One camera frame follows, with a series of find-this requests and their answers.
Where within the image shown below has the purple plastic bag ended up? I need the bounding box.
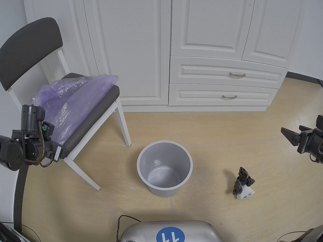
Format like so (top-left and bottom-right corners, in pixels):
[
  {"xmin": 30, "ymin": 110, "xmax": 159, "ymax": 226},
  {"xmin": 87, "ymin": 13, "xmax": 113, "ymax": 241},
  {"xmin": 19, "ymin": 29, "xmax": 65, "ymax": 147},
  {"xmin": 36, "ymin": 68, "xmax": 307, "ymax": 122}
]
[{"xmin": 30, "ymin": 74, "xmax": 119, "ymax": 146}]

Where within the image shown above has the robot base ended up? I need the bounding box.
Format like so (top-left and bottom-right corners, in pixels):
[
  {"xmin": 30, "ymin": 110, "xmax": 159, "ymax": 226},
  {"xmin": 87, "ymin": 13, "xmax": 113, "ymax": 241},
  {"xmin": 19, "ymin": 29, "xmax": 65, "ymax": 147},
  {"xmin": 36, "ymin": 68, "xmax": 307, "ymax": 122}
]
[{"xmin": 121, "ymin": 220, "xmax": 224, "ymax": 242}]

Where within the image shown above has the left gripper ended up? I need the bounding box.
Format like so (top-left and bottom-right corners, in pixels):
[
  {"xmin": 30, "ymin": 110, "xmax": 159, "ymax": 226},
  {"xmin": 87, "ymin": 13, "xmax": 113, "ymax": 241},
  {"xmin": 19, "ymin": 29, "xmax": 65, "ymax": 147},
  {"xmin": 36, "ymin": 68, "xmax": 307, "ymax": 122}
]
[{"xmin": 50, "ymin": 140, "xmax": 68, "ymax": 163}]

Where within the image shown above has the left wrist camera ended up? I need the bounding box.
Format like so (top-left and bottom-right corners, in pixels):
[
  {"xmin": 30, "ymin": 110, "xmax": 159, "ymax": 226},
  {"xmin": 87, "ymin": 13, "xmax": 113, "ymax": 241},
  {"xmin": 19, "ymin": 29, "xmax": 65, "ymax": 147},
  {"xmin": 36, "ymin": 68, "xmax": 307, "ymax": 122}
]
[{"xmin": 42, "ymin": 121, "xmax": 55, "ymax": 142}]

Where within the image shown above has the white trash bin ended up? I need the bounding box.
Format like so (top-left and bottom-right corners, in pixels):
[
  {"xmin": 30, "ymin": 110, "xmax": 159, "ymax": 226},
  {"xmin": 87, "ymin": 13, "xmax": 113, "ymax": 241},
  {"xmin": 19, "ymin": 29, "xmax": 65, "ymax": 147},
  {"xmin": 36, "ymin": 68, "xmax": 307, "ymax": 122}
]
[{"xmin": 136, "ymin": 140, "xmax": 193, "ymax": 198}]

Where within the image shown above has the white chair with grey cushions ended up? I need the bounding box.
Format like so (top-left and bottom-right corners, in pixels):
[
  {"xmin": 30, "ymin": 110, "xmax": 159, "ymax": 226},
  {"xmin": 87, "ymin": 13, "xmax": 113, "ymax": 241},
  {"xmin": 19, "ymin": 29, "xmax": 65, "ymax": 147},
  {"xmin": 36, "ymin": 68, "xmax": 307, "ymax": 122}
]
[{"xmin": 0, "ymin": 17, "xmax": 132, "ymax": 191}]

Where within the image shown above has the white wardrobe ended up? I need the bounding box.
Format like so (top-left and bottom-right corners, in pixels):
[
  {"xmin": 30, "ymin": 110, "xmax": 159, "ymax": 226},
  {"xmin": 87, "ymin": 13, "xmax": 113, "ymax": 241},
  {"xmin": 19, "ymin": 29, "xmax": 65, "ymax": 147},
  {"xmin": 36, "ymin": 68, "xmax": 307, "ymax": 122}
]
[{"xmin": 23, "ymin": 0, "xmax": 306, "ymax": 113}]

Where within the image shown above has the black cable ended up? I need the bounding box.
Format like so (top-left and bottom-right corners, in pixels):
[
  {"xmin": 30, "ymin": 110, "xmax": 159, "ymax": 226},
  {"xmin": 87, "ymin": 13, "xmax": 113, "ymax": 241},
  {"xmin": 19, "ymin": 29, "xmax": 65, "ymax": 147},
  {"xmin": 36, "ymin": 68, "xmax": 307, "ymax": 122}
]
[
  {"xmin": 117, "ymin": 215, "xmax": 142, "ymax": 240},
  {"xmin": 0, "ymin": 221, "xmax": 41, "ymax": 242},
  {"xmin": 281, "ymin": 232, "xmax": 307, "ymax": 242}
]

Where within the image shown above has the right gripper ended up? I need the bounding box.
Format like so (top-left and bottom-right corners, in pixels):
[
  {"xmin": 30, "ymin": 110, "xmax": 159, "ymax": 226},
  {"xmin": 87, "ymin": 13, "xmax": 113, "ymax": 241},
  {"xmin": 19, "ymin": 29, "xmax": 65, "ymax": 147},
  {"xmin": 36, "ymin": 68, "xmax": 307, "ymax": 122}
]
[{"xmin": 281, "ymin": 125, "xmax": 323, "ymax": 156}]

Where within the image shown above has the white printed paper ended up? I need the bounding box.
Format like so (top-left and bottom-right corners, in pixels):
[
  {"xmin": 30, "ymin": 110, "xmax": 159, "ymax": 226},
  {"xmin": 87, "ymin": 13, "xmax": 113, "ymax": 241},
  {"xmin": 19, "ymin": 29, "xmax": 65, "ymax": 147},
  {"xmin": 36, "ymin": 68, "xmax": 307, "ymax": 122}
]
[{"xmin": 236, "ymin": 184, "xmax": 255, "ymax": 200}]

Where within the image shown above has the black plastic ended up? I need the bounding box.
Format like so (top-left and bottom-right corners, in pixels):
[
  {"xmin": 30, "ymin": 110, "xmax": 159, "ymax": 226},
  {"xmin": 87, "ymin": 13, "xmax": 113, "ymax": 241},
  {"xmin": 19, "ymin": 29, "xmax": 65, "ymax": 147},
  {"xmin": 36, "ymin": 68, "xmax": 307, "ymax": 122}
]
[{"xmin": 233, "ymin": 167, "xmax": 256, "ymax": 195}]

